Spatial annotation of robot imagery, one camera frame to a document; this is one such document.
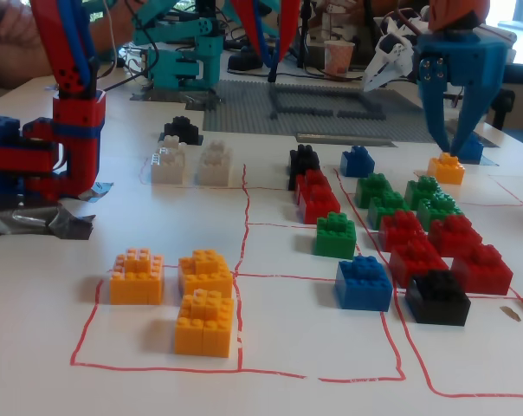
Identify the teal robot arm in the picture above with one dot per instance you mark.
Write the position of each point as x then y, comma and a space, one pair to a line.
179, 69

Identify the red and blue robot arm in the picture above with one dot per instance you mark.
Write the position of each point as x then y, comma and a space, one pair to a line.
77, 143

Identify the orange brick block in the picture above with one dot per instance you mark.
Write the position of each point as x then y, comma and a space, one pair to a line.
137, 279
205, 271
445, 170
204, 325

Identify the patterned paper cup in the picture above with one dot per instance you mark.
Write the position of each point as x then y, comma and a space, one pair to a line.
339, 56

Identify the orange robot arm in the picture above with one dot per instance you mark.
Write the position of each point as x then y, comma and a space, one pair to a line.
458, 15

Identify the white brick block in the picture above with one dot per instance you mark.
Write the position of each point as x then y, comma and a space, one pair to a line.
214, 170
173, 143
168, 170
218, 146

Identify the red-blue gripper finger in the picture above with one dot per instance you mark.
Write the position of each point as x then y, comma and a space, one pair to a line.
255, 26

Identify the black rounded device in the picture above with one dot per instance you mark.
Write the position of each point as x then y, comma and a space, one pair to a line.
244, 60

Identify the dark grey brick frame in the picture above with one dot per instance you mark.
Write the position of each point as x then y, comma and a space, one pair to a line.
300, 113

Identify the blue brick block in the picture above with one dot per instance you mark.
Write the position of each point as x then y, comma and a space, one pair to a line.
364, 284
357, 161
473, 151

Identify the black stand pole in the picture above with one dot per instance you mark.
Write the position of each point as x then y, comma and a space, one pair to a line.
305, 34

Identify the grey studded baseplate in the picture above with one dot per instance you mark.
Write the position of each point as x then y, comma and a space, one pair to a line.
244, 112

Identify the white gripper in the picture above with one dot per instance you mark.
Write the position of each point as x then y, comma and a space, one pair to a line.
391, 54

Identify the red brick block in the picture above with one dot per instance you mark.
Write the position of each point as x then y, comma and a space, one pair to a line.
454, 234
320, 210
482, 271
312, 180
402, 229
417, 262

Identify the grey duct tape strip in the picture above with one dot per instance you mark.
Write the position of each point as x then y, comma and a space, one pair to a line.
344, 140

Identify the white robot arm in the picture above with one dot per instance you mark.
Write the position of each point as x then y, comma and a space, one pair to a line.
417, 26

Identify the person forearm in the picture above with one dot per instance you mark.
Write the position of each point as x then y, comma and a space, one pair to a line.
10, 52

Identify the green brick block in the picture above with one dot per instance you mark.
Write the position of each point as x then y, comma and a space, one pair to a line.
374, 186
439, 210
387, 209
421, 190
336, 236

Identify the short dark grey brick wall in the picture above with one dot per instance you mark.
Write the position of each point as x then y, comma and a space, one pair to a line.
361, 115

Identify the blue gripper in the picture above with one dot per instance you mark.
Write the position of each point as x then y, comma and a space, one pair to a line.
456, 61

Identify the crumpled silver duct tape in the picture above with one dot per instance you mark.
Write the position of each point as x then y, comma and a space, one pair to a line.
27, 221

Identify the small brown scrap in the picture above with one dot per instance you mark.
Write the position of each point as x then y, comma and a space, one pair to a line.
509, 313

